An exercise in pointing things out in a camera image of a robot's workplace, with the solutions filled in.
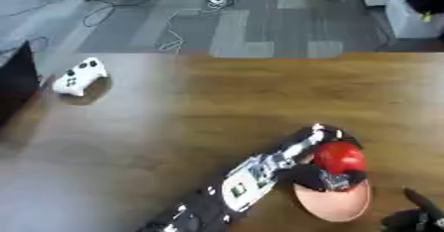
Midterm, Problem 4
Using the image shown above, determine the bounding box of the black looped floor cable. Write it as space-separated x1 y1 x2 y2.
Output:
81 0 153 28

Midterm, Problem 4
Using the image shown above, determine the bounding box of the white cabinet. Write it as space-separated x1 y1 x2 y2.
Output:
354 0 444 40

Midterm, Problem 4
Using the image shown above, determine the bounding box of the white game controller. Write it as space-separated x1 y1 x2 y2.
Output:
50 57 111 97

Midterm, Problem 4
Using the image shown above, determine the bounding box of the red toy apple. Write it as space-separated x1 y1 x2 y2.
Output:
310 140 368 176

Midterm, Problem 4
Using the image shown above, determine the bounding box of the white floor cable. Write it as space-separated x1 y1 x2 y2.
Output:
153 0 240 53

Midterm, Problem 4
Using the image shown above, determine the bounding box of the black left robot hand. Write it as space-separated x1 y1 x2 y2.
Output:
274 122 370 192

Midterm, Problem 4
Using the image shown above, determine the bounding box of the pink round plate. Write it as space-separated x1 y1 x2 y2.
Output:
291 175 374 223

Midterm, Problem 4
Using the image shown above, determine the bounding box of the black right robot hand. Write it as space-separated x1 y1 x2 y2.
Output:
380 186 444 232

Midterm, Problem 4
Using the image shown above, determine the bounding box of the black box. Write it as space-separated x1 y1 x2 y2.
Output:
0 41 42 129

